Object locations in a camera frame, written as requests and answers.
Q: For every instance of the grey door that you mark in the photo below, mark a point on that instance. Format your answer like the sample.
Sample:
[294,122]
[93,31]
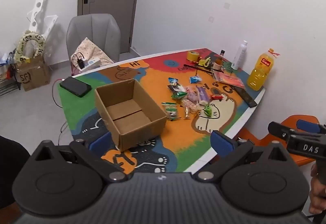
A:
[112,10]

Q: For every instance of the black clothes hanger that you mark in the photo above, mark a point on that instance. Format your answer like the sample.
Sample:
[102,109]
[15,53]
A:
[198,68]

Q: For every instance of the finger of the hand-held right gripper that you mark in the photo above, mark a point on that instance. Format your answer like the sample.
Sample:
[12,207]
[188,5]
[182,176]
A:
[280,129]
[308,125]

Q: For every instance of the printed cardboard box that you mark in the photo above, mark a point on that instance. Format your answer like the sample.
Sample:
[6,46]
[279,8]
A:
[34,77]

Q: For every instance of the green triangular snack packet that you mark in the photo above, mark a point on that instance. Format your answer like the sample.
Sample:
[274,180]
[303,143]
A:
[208,110]

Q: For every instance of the white spray bottle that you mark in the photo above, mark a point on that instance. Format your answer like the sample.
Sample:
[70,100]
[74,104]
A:
[240,54]

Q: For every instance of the blue and green snack packet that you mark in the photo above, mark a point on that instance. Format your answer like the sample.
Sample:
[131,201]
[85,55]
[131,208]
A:
[173,81]

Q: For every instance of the clear plastic bag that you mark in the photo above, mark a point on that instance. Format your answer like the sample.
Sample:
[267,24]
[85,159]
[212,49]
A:
[6,61]

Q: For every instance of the white small box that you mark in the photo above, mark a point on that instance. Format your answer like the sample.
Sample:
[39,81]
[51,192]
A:
[92,63]

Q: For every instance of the red wrapped candy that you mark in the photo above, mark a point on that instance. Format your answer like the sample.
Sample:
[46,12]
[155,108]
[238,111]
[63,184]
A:
[217,97]

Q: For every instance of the dark snack packet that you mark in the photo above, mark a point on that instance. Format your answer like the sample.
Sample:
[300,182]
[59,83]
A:
[175,88]

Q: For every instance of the black flat bar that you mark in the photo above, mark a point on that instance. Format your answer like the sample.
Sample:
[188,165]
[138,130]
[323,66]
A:
[245,96]

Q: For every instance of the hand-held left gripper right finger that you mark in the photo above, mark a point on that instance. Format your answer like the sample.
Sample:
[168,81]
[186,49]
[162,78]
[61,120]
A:
[222,145]

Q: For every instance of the yellow green toy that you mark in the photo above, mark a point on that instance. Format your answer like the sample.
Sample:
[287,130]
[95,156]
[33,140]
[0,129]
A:
[205,62]

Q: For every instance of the small clear snack packet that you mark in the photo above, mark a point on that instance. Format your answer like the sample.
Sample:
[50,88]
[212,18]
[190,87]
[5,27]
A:
[187,112]

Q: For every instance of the grey chair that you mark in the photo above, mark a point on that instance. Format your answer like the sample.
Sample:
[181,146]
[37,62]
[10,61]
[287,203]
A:
[94,28]

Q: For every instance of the metal floor rack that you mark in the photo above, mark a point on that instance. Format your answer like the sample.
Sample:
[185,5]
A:
[9,87]

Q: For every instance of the brown cardboard box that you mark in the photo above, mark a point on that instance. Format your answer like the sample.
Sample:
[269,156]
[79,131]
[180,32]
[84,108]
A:
[132,114]

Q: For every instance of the orange chair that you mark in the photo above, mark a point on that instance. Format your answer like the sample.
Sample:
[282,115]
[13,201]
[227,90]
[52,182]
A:
[257,135]

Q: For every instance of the clear packet with green label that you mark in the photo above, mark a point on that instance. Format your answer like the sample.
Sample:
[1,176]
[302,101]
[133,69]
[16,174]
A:
[170,110]

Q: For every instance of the pink snack packet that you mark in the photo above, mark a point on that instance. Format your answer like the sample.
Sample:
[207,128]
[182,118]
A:
[191,93]

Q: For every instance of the black charger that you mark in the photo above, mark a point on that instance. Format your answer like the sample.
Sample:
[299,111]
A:
[81,64]

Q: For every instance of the brown glass bottle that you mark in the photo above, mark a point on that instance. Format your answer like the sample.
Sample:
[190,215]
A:
[219,60]

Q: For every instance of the white perforated rack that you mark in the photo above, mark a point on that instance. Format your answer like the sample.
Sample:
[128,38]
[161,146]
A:
[39,7]

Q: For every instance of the pink biscuit packet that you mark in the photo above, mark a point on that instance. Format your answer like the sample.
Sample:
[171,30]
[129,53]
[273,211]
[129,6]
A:
[189,104]

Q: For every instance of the yellow tape roll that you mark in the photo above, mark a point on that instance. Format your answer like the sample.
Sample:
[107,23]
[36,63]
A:
[192,56]

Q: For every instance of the yellow plush neck pillow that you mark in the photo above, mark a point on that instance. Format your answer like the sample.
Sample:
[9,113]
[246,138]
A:
[23,44]

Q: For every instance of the person's right hand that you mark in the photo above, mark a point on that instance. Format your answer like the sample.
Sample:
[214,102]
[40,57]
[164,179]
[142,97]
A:
[318,188]

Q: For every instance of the colourful cartoon table mat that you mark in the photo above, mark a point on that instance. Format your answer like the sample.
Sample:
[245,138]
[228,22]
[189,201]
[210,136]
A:
[152,71]

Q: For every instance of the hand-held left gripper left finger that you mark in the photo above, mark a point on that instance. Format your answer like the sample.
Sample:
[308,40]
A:
[100,141]

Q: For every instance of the red-orange flat packet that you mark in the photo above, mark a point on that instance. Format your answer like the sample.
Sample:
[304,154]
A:
[229,79]

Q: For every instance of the black power bank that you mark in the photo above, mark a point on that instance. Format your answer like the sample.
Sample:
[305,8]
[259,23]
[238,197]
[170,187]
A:
[75,86]

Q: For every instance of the purple snack packet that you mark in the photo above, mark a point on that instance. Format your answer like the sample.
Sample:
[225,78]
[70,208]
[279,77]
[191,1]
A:
[203,94]

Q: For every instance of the floral cloth bag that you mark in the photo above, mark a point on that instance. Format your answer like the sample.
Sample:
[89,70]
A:
[89,51]

